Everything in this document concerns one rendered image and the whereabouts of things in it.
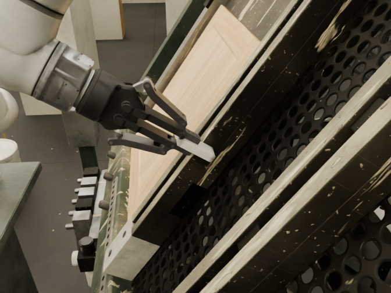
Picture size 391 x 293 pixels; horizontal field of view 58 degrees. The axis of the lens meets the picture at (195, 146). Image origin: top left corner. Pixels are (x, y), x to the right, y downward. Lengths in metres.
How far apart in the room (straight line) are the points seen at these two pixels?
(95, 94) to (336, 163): 0.33
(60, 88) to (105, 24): 5.57
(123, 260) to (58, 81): 0.43
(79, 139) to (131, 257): 0.87
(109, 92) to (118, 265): 0.42
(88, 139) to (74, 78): 1.06
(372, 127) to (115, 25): 5.80
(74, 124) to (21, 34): 1.06
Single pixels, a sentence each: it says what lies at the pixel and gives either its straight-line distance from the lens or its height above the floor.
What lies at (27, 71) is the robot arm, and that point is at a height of 1.40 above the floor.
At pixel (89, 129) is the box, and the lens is 1.54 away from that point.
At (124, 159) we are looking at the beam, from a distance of 1.19.
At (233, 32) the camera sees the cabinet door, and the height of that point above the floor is 1.33.
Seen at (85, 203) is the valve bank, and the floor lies 0.76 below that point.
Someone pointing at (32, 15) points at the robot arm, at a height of 1.47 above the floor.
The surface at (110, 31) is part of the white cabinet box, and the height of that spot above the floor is 0.13.
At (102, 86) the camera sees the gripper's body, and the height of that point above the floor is 1.37.
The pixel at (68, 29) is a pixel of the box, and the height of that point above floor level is 0.81.
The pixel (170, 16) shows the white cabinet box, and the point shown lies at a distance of 4.78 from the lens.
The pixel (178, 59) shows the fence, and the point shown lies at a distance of 1.22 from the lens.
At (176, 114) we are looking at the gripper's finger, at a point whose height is 1.31.
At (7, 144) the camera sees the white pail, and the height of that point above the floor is 0.36.
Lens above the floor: 1.56
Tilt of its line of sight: 32 degrees down
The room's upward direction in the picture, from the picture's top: straight up
